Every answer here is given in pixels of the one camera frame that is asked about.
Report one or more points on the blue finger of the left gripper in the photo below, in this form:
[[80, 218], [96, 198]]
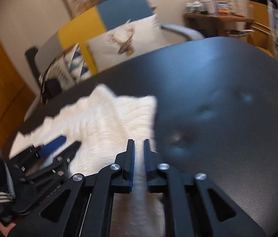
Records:
[[55, 156], [51, 147]]

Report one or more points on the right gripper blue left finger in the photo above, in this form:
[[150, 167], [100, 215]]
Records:
[[82, 206]]

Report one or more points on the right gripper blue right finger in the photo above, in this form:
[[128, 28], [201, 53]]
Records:
[[193, 204]]

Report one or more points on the cream knitted sweater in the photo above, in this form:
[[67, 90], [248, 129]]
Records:
[[104, 122]]

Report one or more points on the wooden folding chair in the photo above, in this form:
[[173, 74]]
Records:
[[261, 37]]

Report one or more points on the black handbag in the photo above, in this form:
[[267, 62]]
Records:
[[49, 90]]

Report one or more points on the geometric triangle print cushion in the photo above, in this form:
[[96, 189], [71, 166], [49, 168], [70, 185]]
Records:
[[69, 68]]

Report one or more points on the black rolled mat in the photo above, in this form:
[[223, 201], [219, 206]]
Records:
[[30, 55]]

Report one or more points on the grey yellow blue armchair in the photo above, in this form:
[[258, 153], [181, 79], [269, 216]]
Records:
[[94, 22]]

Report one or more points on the deer print cushion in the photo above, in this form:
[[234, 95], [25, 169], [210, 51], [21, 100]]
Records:
[[125, 42]]

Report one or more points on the wooden side table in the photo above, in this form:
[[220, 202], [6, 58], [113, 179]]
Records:
[[211, 25]]

